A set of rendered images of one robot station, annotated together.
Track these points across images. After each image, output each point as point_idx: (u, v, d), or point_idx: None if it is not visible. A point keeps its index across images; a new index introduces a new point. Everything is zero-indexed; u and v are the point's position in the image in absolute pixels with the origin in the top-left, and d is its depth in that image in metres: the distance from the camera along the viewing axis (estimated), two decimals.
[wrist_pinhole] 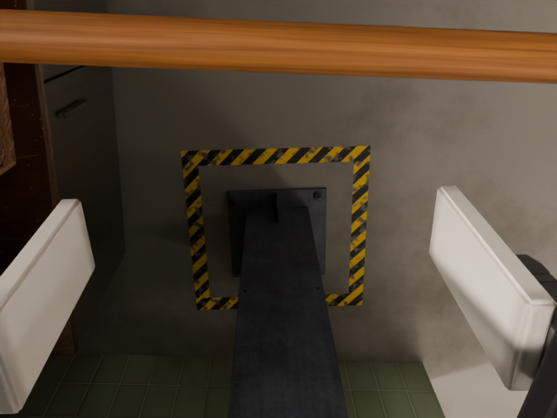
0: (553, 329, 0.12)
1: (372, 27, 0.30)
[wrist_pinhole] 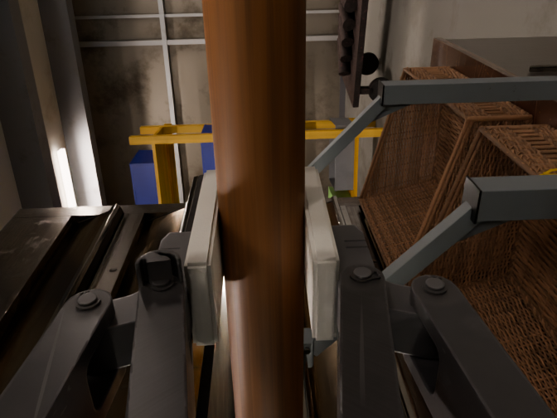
0: (338, 284, 0.14)
1: None
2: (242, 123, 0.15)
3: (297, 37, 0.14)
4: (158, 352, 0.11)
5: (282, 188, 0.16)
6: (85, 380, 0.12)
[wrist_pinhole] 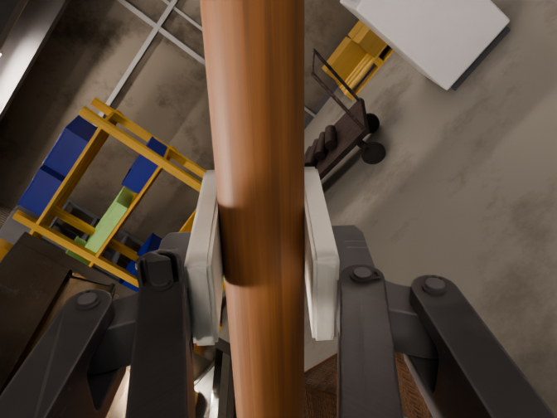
0: (338, 284, 0.14)
1: None
2: (240, 125, 0.15)
3: (296, 38, 0.14)
4: (158, 352, 0.11)
5: (282, 189, 0.16)
6: (85, 380, 0.12)
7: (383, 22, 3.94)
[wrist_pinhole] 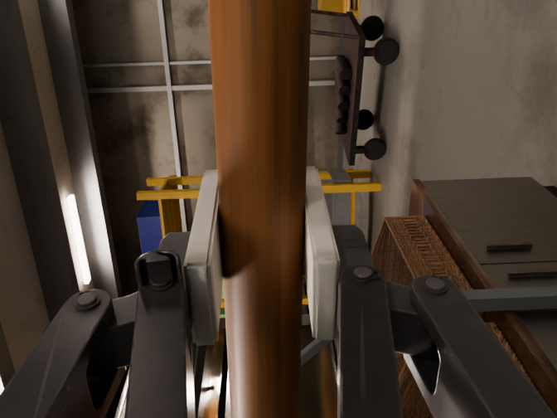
0: (339, 283, 0.14)
1: None
2: (244, 124, 0.15)
3: (302, 39, 0.14)
4: (157, 352, 0.11)
5: (283, 190, 0.16)
6: (84, 380, 0.12)
7: None
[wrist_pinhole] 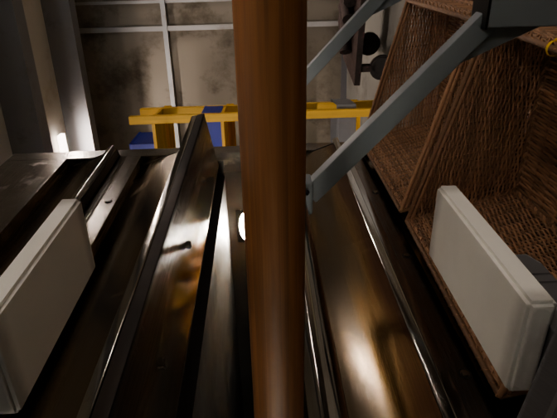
0: (553, 329, 0.12)
1: None
2: (260, 94, 0.20)
3: (301, 31, 0.20)
4: None
5: (289, 143, 0.21)
6: None
7: None
